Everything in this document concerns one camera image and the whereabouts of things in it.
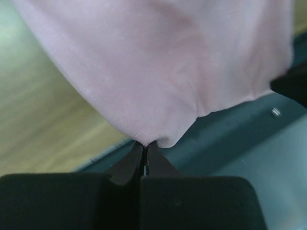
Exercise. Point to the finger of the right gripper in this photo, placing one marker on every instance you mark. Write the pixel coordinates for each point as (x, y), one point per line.
(293, 84)

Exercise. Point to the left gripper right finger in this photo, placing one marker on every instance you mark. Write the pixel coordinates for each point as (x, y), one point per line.
(173, 201)

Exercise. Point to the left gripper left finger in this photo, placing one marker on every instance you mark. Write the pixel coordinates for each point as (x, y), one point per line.
(74, 201)

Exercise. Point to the pink printed t-shirt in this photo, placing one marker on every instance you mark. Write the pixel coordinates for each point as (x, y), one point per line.
(152, 67)

